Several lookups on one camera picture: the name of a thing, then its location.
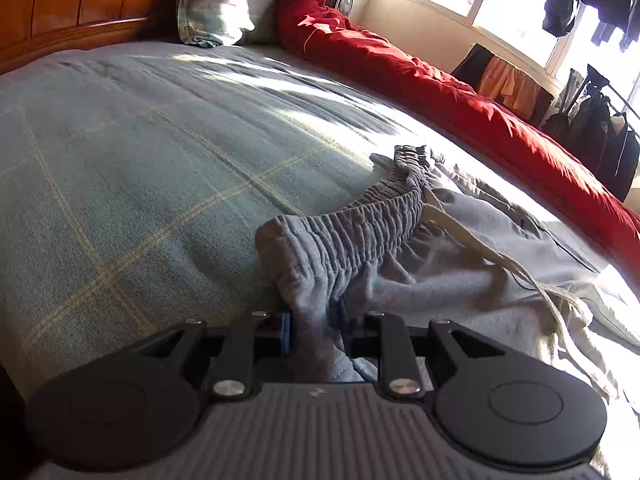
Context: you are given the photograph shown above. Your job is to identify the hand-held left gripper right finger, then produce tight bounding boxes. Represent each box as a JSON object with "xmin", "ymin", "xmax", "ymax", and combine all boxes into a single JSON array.
[{"xmin": 340, "ymin": 299, "xmax": 495, "ymax": 402}]

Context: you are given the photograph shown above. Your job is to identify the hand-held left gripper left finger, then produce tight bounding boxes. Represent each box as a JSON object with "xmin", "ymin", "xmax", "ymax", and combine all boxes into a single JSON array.
[{"xmin": 144, "ymin": 310, "xmax": 293, "ymax": 402}]

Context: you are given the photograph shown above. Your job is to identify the grey sweatpants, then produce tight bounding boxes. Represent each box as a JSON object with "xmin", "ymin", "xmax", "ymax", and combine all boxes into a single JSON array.
[{"xmin": 255, "ymin": 144, "xmax": 640, "ymax": 416}]

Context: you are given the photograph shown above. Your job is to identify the red quilt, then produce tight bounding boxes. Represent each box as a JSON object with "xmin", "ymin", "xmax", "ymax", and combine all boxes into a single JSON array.
[{"xmin": 275, "ymin": 0, "xmax": 640, "ymax": 261}]

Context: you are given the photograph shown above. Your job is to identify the black draped cloth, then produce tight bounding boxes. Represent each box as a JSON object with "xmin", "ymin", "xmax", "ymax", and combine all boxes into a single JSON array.
[{"xmin": 451, "ymin": 43, "xmax": 496, "ymax": 93}]

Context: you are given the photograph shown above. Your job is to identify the orange draped cloth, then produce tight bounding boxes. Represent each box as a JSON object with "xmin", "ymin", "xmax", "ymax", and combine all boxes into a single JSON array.
[{"xmin": 477, "ymin": 56, "xmax": 543, "ymax": 118}]

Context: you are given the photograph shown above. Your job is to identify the dark hanging bag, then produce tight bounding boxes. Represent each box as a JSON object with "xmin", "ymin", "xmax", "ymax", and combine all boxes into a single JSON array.
[{"xmin": 542, "ymin": 67, "xmax": 583, "ymax": 141}]

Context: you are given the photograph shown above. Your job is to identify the black jacket with round badge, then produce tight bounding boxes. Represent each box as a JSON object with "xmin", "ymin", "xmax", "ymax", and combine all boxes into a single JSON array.
[{"xmin": 567, "ymin": 92, "xmax": 612, "ymax": 176}]

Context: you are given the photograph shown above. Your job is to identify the black zip jacket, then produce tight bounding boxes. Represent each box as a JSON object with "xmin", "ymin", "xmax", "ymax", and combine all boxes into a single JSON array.
[{"xmin": 597, "ymin": 112, "xmax": 640, "ymax": 201}]

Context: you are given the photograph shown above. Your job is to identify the grey plaid pillow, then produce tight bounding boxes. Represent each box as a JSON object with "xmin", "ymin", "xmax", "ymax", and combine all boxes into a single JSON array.
[{"xmin": 177, "ymin": 0, "xmax": 311, "ymax": 48}]

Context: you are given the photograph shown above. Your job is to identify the window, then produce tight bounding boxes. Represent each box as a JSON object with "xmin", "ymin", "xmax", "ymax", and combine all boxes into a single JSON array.
[{"xmin": 380, "ymin": 0, "xmax": 640, "ymax": 106}]

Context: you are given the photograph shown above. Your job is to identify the wooden headboard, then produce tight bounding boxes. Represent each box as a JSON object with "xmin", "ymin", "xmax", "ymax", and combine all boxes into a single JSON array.
[{"xmin": 0, "ymin": 0, "xmax": 183, "ymax": 76}]

